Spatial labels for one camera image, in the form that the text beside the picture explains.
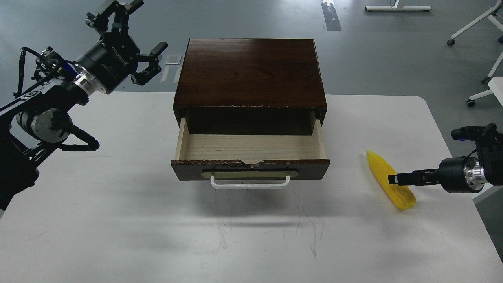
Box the yellow corn cob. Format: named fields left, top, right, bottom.
left=366, top=150, right=417, bottom=211

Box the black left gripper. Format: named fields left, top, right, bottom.
left=77, top=0, right=169, bottom=94

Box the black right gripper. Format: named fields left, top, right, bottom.
left=388, top=156, right=485, bottom=193

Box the dark wooden drawer cabinet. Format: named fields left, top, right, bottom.
left=173, top=38, right=328, bottom=136

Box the white table leg base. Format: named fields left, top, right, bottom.
left=365, top=0, right=432, bottom=11

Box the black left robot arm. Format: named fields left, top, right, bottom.
left=0, top=0, right=168, bottom=211

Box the white chair leg with castor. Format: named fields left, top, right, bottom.
left=466, top=53, right=503, bottom=107

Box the white office chair base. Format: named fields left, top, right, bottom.
left=447, top=0, right=503, bottom=46

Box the wooden drawer with white handle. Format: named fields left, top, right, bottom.
left=171, top=118, right=330, bottom=189

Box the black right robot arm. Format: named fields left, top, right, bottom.
left=385, top=123, right=503, bottom=193

